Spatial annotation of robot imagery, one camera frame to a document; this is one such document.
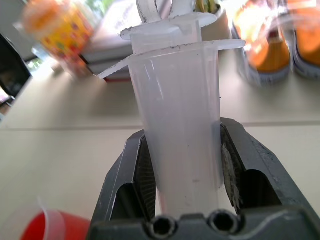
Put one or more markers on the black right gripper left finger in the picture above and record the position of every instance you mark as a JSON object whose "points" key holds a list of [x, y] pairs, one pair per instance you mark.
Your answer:
{"points": [[120, 175]]}

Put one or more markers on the orange packet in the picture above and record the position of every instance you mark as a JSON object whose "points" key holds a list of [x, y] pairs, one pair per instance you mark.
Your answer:
{"points": [[306, 37], [262, 42]]}

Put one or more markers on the translucent white plastic syringe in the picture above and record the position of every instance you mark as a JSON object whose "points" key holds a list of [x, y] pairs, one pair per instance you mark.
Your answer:
{"points": [[180, 100]]}

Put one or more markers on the orange packet right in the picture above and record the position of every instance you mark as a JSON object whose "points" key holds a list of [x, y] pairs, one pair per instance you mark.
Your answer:
{"points": [[306, 37]]}

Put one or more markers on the stack of white books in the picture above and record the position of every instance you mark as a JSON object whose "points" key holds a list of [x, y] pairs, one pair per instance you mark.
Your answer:
{"points": [[117, 42]]}

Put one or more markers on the clear cup of red liquid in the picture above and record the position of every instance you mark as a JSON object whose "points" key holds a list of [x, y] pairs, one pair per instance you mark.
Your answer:
{"points": [[55, 225]]}

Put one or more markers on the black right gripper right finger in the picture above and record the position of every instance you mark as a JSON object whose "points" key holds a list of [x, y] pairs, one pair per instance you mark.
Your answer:
{"points": [[260, 170]]}

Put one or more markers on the orange packet left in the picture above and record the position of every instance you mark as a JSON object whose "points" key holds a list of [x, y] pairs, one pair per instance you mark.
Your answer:
{"points": [[262, 42]]}

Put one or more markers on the yellow orange patterned canister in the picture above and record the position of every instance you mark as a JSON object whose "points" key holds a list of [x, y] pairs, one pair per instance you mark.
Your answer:
{"points": [[60, 35]]}

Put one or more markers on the black object at table edge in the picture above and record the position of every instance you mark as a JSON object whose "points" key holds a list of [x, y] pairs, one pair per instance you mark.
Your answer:
{"points": [[11, 70]]}

